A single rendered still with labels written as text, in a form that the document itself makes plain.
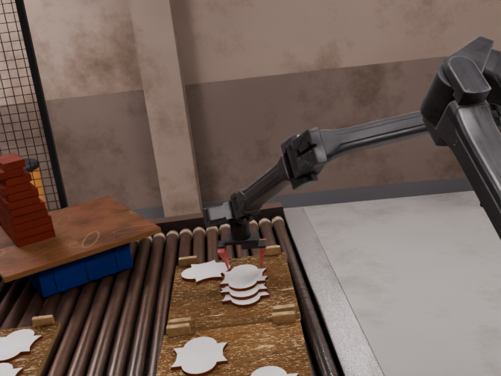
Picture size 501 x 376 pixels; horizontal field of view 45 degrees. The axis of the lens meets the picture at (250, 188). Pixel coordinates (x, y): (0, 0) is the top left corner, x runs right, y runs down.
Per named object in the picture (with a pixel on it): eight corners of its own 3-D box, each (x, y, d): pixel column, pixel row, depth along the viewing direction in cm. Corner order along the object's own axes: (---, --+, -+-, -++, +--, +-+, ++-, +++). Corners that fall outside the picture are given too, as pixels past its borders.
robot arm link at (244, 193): (324, 178, 133) (311, 132, 135) (302, 182, 130) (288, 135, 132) (253, 224, 171) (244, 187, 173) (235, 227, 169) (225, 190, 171)
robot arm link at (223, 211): (254, 218, 166) (247, 188, 168) (214, 227, 163) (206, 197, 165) (245, 227, 177) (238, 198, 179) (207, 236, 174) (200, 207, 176)
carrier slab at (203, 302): (285, 256, 197) (284, 251, 197) (301, 320, 158) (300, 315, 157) (177, 269, 197) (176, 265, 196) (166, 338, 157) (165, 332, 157)
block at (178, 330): (191, 331, 156) (189, 321, 155) (191, 335, 154) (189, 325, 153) (168, 333, 156) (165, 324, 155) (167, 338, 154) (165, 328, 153)
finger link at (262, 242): (268, 271, 177) (265, 241, 174) (244, 272, 178) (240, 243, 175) (268, 260, 184) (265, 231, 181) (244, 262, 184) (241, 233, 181)
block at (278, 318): (295, 318, 156) (294, 309, 155) (296, 322, 154) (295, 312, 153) (272, 321, 156) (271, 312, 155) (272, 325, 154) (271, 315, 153)
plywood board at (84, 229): (108, 200, 242) (107, 195, 242) (161, 232, 201) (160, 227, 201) (-25, 237, 218) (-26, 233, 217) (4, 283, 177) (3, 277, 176)
